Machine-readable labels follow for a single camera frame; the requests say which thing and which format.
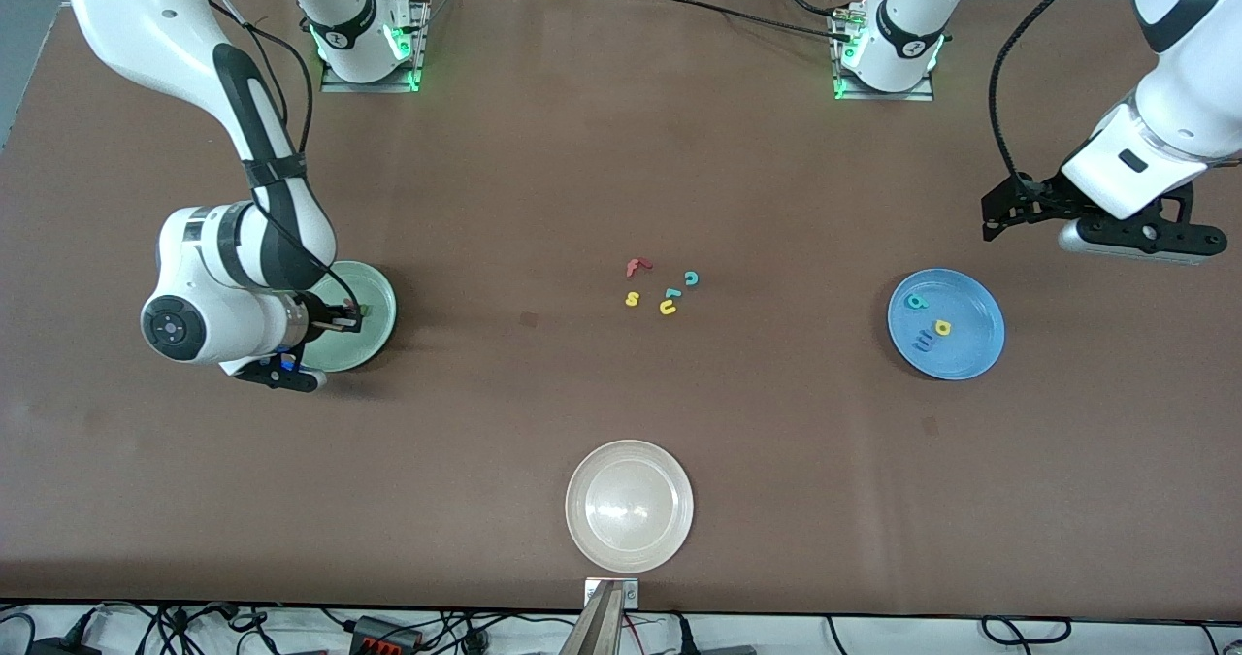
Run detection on green plate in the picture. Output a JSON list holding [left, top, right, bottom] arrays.
[[294, 260, 399, 374]]

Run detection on blue plate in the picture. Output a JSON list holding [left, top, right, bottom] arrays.
[[887, 268, 1006, 381]]

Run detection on black orange power strip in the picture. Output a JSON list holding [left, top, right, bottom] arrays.
[[349, 614, 424, 655]]

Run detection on white plate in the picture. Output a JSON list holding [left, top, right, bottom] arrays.
[[565, 440, 696, 574]]

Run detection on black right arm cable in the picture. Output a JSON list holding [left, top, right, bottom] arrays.
[[194, 0, 366, 312]]

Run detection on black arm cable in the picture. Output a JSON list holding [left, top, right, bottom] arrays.
[[987, 0, 1117, 198], [194, 0, 366, 312]]

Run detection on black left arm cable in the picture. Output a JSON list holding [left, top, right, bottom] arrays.
[[987, 0, 1117, 198]]

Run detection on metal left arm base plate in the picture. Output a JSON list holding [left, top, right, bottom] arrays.
[[832, 3, 936, 103]]

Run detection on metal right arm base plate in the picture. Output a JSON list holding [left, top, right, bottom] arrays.
[[320, 0, 428, 94]]

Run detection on long black table cable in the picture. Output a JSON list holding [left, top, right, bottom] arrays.
[[636, 0, 860, 45]]

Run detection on black tangled floor cables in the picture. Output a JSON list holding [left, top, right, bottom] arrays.
[[0, 601, 292, 655]]

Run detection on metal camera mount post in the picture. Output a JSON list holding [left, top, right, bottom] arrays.
[[559, 577, 641, 655]]

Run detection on black looped floor cable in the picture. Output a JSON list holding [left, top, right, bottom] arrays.
[[980, 614, 1074, 647]]

